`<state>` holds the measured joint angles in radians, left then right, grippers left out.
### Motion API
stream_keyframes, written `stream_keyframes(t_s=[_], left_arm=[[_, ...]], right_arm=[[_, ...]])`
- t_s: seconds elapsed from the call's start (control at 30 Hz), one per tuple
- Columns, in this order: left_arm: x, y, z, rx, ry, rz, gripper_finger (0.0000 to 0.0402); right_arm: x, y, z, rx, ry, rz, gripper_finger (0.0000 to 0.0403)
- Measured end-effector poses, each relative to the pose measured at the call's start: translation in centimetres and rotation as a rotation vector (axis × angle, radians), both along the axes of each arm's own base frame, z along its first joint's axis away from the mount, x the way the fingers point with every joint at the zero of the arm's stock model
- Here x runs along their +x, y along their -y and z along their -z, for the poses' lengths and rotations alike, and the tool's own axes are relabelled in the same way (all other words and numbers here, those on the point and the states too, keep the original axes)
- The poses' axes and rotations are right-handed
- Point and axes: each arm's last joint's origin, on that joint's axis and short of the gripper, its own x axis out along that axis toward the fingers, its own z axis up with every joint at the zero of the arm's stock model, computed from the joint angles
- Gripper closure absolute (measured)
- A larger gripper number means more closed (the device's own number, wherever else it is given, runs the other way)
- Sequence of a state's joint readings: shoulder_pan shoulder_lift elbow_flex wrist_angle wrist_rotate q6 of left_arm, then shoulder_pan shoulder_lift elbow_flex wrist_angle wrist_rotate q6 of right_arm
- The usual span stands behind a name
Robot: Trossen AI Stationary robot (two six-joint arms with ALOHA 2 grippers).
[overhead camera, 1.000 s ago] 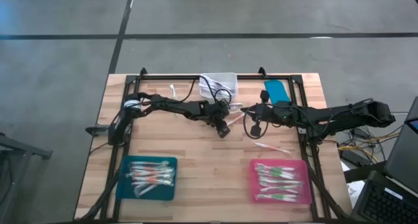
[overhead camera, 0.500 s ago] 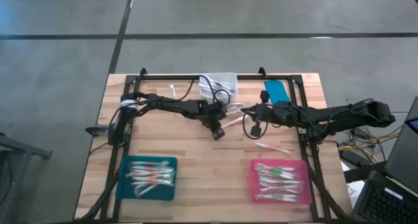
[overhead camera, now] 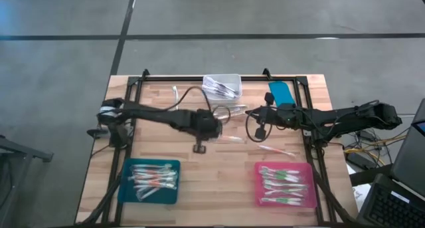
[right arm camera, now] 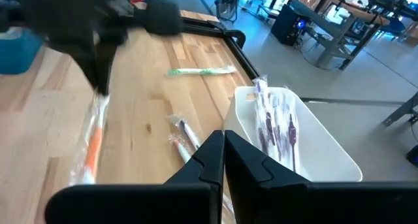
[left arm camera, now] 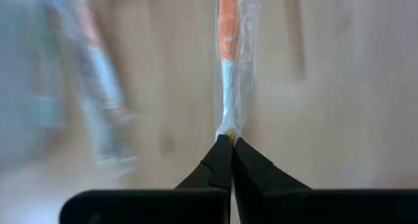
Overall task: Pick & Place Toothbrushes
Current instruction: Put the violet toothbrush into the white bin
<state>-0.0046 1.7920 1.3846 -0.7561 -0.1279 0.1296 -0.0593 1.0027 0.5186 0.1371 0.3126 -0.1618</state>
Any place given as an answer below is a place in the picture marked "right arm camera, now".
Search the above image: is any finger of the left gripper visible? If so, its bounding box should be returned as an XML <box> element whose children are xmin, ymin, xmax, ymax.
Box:
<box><xmin>94</xmin><ymin>42</ymin><xmax>127</xmax><ymax>96</ymax></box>
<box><xmin>48</xmin><ymin>44</ymin><xmax>99</xmax><ymax>89</ymax></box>

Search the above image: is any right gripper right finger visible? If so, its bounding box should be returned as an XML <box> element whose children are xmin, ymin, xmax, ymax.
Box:
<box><xmin>225</xmin><ymin>131</ymin><xmax>418</xmax><ymax>224</ymax></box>

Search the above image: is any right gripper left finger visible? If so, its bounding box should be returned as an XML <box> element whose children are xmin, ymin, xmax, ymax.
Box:
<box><xmin>45</xmin><ymin>131</ymin><xmax>226</xmax><ymax>224</ymax></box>

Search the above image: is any green toothbrush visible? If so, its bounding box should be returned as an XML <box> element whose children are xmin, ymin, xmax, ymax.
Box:
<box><xmin>167</xmin><ymin>65</ymin><xmax>236</xmax><ymax>78</ymax></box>

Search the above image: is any white plastic bin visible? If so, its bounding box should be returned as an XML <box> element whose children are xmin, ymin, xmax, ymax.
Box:
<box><xmin>223</xmin><ymin>86</ymin><xmax>363</xmax><ymax>183</ymax></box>

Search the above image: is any teal plastic bin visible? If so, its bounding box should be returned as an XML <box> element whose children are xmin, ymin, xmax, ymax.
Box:
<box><xmin>0</xmin><ymin>26</ymin><xmax>44</xmax><ymax>75</ymax></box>

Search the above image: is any black computer tower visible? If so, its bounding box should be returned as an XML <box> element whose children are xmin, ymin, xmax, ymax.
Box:
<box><xmin>406</xmin><ymin>144</ymin><xmax>418</xmax><ymax>168</ymax></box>
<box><xmin>270</xmin><ymin>3</ymin><xmax>310</xmax><ymax>48</ymax></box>

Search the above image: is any grey metal workbench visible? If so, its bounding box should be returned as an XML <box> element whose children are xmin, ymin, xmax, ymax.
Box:
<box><xmin>289</xmin><ymin>0</ymin><xmax>393</xmax><ymax>71</ymax></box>

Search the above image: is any grey metal table frame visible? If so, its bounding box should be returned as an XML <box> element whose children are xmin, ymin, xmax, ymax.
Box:
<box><xmin>381</xmin><ymin>92</ymin><xmax>418</xmax><ymax>127</ymax></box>

